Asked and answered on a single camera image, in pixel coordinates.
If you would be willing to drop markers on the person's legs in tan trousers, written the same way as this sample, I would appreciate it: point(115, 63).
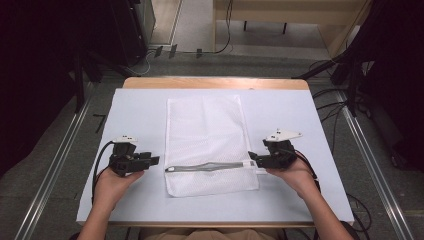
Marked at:
point(213, 234)

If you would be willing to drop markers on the person's right hand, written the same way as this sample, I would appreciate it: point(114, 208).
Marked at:
point(298, 178)

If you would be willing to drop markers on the person's left hand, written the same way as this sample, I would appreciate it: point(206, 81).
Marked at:
point(110, 186)

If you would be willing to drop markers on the wooden table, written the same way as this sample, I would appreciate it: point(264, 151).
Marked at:
point(216, 82)

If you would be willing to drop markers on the black cabinet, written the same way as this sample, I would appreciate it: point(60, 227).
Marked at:
point(130, 30)

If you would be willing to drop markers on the black stand leg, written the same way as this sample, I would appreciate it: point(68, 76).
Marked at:
point(320, 68)

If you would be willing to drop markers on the white mesh laundry bag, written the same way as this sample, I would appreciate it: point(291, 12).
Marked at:
point(206, 133)

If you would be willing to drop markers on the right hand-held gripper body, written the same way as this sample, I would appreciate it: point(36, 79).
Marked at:
point(279, 156)

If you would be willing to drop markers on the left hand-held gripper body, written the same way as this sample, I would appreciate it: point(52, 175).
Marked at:
point(124, 163)

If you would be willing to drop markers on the black curtain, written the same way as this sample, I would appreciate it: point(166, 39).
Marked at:
point(40, 66)
point(396, 83)

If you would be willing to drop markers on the metal floor rail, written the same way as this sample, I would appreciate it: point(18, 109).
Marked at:
point(376, 173)
point(50, 183)

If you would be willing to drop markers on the white table mat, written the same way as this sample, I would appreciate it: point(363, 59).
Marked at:
point(140, 110)

